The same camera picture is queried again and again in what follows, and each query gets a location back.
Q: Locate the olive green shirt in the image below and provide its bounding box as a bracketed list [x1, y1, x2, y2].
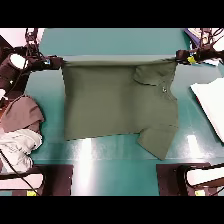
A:
[61, 57, 180, 161]

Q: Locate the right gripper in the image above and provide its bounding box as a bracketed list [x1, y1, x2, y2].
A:
[175, 49, 192, 65]

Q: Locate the black cable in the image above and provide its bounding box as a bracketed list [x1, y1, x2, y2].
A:
[0, 149, 42, 197]

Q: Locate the white garment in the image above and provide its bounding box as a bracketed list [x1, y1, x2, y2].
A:
[189, 76, 224, 145]

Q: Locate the brown garment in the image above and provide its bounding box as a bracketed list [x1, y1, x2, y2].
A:
[0, 94, 46, 135]

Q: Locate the pale grey garment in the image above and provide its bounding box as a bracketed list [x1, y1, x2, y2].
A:
[0, 128, 44, 175]

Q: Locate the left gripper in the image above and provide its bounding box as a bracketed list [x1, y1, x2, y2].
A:
[45, 55, 66, 71]

